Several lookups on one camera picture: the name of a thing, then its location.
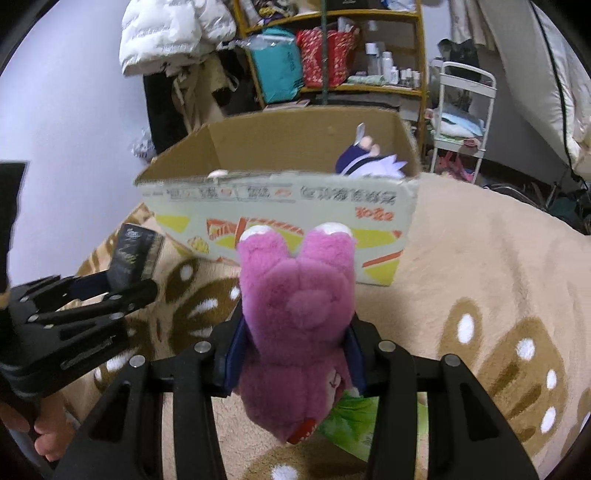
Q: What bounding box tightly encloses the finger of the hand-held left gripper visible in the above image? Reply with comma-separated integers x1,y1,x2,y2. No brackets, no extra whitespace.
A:
28,279,160,325
11,270,112,303

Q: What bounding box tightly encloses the teal bag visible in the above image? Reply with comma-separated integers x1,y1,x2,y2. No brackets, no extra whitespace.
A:
249,28,305,106

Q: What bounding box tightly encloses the small black packet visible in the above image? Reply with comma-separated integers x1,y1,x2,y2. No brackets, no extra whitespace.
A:
107,224,165,292

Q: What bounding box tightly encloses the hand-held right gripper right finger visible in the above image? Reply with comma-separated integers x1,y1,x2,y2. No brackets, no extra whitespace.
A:
344,316,541,480

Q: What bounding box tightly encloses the pale curtain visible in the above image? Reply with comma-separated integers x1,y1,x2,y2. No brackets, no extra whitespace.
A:
450,0,497,47

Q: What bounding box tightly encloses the black bag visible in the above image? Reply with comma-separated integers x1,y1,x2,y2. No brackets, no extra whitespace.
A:
436,38,476,84

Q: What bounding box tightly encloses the white puffer jacket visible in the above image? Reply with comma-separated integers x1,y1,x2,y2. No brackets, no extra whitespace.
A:
119,0,237,77

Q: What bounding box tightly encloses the red patterned bag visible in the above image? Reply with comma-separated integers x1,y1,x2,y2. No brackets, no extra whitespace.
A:
295,27,361,89

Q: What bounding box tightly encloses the printed cardboard box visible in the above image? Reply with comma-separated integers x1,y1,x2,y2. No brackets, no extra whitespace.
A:
134,105,422,287

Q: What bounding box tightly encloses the pink plush toy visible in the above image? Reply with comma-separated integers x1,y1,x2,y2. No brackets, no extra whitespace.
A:
235,222,358,446

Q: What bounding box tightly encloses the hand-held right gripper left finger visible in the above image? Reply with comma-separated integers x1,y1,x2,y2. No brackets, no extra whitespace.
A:
53,318,247,480

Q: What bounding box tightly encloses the white trolley cart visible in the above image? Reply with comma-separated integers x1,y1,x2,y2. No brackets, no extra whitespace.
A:
427,60,497,185

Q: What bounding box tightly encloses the purple white plush doll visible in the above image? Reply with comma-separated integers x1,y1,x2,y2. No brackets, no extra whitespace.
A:
335,122,409,180

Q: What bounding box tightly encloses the clear plastic bag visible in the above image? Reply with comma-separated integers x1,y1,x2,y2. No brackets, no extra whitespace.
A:
129,134,155,162

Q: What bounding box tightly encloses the cream padded chair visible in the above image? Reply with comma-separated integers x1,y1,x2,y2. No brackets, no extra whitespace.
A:
478,0,591,169

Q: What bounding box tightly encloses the light blue cloth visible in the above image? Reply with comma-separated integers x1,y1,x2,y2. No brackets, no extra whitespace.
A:
434,104,485,139

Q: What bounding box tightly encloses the beige printed blanket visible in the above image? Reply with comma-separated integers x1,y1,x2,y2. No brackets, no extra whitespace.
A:
60,173,591,480

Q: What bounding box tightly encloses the person's left hand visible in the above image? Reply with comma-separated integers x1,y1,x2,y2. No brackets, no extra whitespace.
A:
0,392,77,462

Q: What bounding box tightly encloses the green pole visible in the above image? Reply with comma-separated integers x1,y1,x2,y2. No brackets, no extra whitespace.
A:
321,0,333,106

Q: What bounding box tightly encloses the green tissue packet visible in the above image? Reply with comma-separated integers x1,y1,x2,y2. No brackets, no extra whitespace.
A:
318,394,380,457

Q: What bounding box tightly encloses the dark hanging garment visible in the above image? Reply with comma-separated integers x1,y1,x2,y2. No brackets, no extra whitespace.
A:
143,74,190,155

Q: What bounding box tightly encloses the row of white cosmetic bottles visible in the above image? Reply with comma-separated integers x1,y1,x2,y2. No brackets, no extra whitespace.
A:
365,41,422,88

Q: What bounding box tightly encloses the beige coat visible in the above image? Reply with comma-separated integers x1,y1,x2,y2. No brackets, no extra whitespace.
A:
171,65,241,139

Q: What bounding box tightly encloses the pile of pink toys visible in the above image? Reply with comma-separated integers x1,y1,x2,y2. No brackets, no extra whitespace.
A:
436,150,481,183

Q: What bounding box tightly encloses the wooden shelf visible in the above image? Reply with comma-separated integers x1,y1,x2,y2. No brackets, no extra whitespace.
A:
233,0,428,158

